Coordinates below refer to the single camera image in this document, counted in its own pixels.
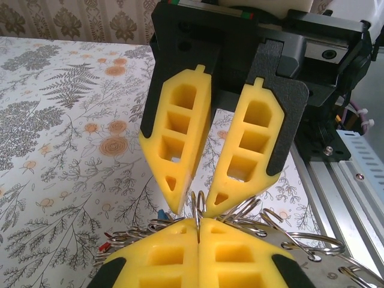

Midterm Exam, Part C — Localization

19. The steel split key ring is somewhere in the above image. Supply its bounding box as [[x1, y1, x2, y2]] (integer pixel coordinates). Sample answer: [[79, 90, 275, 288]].
[[190, 191, 208, 234]]

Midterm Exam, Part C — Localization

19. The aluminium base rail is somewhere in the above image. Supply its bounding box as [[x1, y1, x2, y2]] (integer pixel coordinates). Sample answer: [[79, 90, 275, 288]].
[[287, 143, 384, 288]]

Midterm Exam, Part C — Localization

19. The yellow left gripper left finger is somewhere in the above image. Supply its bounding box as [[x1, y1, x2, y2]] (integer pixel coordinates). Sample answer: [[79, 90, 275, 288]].
[[86, 218, 200, 288]]

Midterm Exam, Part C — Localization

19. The slotted grey cable duct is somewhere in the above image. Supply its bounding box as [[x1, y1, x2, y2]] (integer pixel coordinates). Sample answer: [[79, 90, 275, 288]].
[[335, 128, 384, 193]]

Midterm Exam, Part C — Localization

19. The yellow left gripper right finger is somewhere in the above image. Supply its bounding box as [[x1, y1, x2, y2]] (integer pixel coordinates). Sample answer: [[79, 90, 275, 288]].
[[199, 218, 319, 288]]

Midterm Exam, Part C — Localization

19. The numbered metal key ring disc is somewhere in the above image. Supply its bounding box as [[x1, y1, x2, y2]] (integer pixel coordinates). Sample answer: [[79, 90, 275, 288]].
[[95, 194, 384, 288]]

